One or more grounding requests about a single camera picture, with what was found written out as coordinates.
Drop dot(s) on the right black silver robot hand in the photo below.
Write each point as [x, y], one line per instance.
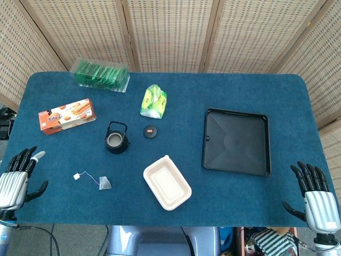
[321, 208]

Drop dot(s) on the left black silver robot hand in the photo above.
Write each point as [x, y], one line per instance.
[14, 184]

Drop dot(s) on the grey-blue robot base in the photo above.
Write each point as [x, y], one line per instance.
[160, 241]

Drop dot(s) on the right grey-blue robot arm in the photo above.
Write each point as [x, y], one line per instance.
[326, 244]

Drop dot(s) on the black cast iron teapot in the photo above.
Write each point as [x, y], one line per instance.
[117, 149]

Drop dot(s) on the black teapot lid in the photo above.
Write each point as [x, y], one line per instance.
[151, 131]

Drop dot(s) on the green-yellow snack packet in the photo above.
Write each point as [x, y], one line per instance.
[154, 102]

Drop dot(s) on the black equipment on floor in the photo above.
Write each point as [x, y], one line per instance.
[5, 128]

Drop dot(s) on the blue table cloth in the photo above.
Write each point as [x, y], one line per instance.
[80, 208]

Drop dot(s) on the orange biscuit box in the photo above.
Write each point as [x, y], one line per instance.
[66, 117]

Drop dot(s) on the black square plastic tray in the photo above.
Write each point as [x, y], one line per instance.
[237, 144]

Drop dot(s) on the clear box of green packets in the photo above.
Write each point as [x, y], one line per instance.
[101, 76]

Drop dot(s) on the white plastic food container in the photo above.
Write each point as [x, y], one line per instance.
[167, 184]

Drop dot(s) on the woven bamboo folding screen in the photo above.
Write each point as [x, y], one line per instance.
[170, 32]

